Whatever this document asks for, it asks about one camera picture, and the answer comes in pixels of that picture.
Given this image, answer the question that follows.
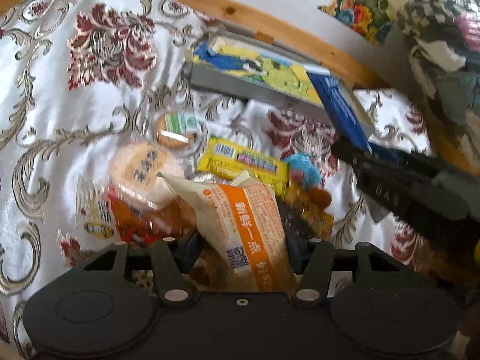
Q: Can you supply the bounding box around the yellow snack bar packet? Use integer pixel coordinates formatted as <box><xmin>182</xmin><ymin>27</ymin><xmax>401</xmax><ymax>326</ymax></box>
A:
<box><xmin>197</xmin><ymin>137</ymin><xmax>289</xmax><ymax>196</ymax></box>

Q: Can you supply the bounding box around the orange white bread packet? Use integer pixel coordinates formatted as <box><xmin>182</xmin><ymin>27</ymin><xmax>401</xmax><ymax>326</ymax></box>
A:
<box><xmin>161</xmin><ymin>171</ymin><xmax>297</xmax><ymax>293</ymax></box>

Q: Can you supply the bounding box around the torn flower drawing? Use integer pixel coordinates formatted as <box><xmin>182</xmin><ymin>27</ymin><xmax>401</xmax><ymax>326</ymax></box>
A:
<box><xmin>317</xmin><ymin>0</ymin><xmax>394</xmax><ymax>45</ymax></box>

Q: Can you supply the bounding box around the grey tray with drawing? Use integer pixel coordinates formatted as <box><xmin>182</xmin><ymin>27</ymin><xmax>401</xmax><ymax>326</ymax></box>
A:
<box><xmin>185</xmin><ymin>30</ymin><xmax>374</xmax><ymax>137</ymax></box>

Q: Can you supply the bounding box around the round rice cracker packet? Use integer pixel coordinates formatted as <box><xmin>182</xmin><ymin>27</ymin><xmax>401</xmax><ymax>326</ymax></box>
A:
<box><xmin>107</xmin><ymin>141</ymin><xmax>185</xmax><ymax>210</ymax></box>

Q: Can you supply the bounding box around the blue white biscuit box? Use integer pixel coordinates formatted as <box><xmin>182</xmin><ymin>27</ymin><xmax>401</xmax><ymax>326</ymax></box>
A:
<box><xmin>307</xmin><ymin>72</ymin><xmax>372</xmax><ymax>153</ymax></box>

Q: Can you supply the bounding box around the floral satin sofa cover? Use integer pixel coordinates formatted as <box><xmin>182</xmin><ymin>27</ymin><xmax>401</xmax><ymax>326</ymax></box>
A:
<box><xmin>1</xmin><ymin>0</ymin><xmax>437</xmax><ymax>359</ymax></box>

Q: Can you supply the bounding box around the gold candy packet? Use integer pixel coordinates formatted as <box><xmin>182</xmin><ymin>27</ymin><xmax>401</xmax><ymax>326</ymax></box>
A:
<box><xmin>282</xmin><ymin>181</ymin><xmax>335</xmax><ymax>240</ymax></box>

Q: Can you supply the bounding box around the light blue snack packet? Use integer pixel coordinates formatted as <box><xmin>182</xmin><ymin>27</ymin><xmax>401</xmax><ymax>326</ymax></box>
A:
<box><xmin>284</xmin><ymin>153</ymin><xmax>322</xmax><ymax>190</ymax></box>

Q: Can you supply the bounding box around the red clear snack packet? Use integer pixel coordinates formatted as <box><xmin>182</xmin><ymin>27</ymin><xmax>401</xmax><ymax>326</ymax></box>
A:
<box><xmin>76</xmin><ymin>175</ymin><xmax>196</xmax><ymax>247</ymax></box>

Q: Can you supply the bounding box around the dark dried snack packet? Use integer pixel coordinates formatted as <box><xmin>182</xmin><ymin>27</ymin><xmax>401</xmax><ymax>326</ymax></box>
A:
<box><xmin>276</xmin><ymin>197</ymin><xmax>317</xmax><ymax>240</ymax></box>

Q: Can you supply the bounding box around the plastic bag of clothes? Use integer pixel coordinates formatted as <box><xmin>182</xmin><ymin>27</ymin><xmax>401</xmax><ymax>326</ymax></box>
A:
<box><xmin>386</xmin><ymin>0</ymin><xmax>479</xmax><ymax>172</ymax></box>

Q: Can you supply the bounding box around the round biscuit green label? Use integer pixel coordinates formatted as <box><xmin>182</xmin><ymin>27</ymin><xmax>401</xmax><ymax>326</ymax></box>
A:
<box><xmin>154</xmin><ymin>111</ymin><xmax>199</xmax><ymax>150</ymax></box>

